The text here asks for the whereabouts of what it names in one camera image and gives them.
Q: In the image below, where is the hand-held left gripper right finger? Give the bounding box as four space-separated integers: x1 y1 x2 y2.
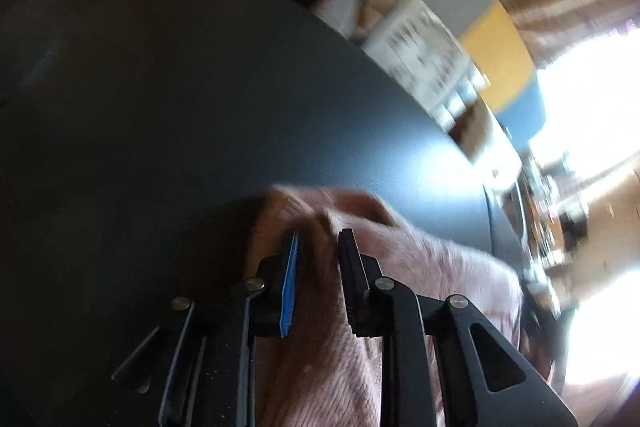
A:
337 228 578 427

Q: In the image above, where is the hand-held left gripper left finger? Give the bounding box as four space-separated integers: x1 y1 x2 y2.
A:
111 229 301 427

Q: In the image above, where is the pink knit sweater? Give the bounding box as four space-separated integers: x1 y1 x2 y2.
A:
247 186 526 427

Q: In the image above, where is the beige deer print cushion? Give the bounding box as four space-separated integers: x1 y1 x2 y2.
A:
447 99 523 192

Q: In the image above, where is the cluttered side shelf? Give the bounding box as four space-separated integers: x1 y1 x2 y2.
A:
517 157 591 288

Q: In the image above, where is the tiger print cushion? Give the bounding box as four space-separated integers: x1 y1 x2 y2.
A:
357 0 491 132

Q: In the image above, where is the pink curtain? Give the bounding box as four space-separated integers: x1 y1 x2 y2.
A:
500 0 640 68

